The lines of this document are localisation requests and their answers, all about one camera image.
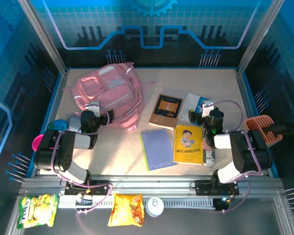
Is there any white and blue book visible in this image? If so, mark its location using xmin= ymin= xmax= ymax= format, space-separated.
xmin=178 ymin=92 xmax=213 ymax=120

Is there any pink backpack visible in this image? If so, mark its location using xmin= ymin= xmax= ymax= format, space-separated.
xmin=62 ymin=62 xmax=157 ymax=132

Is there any brown cover book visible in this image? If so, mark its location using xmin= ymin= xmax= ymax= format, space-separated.
xmin=148 ymin=94 xmax=184 ymax=131

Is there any yellow cartoon cover book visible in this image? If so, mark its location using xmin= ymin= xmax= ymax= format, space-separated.
xmin=173 ymin=124 xmax=204 ymax=166

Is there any purple notebook with green spine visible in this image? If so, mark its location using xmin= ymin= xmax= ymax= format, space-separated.
xmin=140 ymin=128 xmax=178 ymax=172

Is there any yellow snack bag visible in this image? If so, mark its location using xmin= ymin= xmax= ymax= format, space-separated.
xmin=107 ymin=192 xmax=146 ymax=228

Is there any green snack bag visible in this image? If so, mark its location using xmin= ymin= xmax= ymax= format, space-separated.
xmin=16 ymin=193 xmax=60 ymax=230

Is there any blue green plastic cup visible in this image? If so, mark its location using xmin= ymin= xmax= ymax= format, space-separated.
xmin=47 ymin=119 xmax=67 ymax=132

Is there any striped can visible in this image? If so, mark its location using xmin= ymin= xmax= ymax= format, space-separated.
xmin=202 ymin=138 xmax=218 ymax=167

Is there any terracotta ribbed organizer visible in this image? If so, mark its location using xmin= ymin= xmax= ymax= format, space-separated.
xmin=244 ymin=114 xmax=284 ymax=147

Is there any pink plastic cup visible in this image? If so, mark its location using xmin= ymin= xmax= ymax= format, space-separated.
xmin=31 ymin=134 xmax=45 ymax=152

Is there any small black controller box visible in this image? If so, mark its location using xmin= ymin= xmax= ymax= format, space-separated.
xmin=214 ymin=197 xmax=232 ymax=212

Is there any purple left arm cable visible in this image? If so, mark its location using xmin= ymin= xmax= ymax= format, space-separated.
xmin=50 ymin=105 xmax=113 ymax=216

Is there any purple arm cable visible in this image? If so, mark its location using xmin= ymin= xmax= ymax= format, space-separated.
xmin=210 ymin=99 xmax=263 ymax=215
xmin=50 ymin=105 xmax=113 ymax=216

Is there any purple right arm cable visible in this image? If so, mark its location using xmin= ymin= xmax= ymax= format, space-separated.
xmin=210 ymin=99 xmax=263 ymax=215

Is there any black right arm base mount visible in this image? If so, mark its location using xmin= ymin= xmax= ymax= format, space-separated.
xmin=190 ymin=180 xmax=240 ymax=196

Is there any black handle-shaped object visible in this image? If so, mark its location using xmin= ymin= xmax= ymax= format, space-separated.
xmin=263 ymin=122 xmax=294 ymax=139

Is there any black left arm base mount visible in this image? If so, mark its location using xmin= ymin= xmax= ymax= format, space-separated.
xmin=61 ymin=180 xmax=113 ymax=196

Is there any aluminium frame rail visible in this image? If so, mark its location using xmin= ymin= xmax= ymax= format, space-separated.
xmin=19 ymin=175 xmax=285 ymax=196

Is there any white slotted cable duct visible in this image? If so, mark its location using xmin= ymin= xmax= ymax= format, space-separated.
xmin=57 ymin=194 xmax=216 ymax=209

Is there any aluminium frame post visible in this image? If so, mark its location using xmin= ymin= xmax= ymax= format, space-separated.
xmin=16 ymin=0 xmax=69 ymax=76
xmin=236 ymin=0 xmax=287 ymax=75

